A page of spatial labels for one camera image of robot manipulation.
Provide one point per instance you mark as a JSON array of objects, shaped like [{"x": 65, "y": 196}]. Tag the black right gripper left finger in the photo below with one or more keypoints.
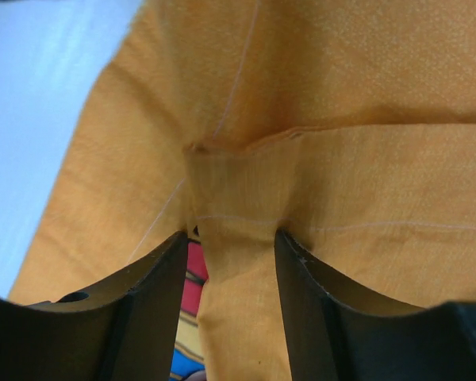
[{"x": 122, "y": 327}]

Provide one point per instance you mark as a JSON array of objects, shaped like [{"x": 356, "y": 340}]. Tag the orange cartoon mouse placemat cloth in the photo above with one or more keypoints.
[{"x": 350, "y": 123}]

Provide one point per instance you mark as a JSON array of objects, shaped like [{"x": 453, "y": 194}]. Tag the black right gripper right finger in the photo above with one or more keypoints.
[{"x": 338, "y": 329}]

